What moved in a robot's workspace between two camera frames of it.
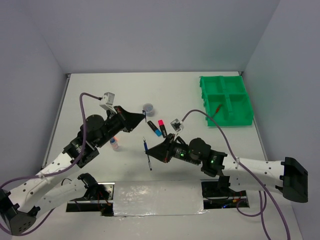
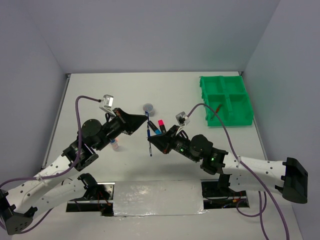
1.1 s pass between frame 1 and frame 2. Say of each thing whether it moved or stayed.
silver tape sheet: stayed
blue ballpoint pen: moved
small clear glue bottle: stayed
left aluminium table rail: stayed
